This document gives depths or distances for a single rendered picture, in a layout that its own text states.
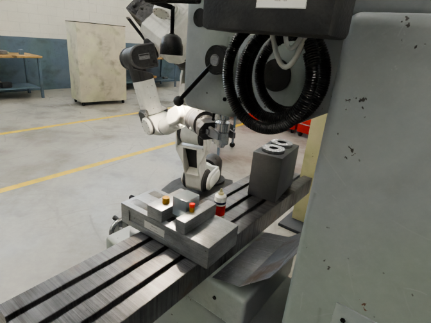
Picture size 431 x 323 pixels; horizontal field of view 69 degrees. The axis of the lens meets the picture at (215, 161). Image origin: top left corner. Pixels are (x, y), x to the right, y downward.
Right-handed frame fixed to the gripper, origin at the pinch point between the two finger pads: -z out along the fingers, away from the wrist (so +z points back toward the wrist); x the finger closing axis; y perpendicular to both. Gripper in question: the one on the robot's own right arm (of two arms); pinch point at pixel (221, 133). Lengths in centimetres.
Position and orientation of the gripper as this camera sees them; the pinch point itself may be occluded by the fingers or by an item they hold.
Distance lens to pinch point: 97.1
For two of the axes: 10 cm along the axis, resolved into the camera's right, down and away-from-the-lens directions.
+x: 8.6, -1.2, 5.0
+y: -0.9, 9.2, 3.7
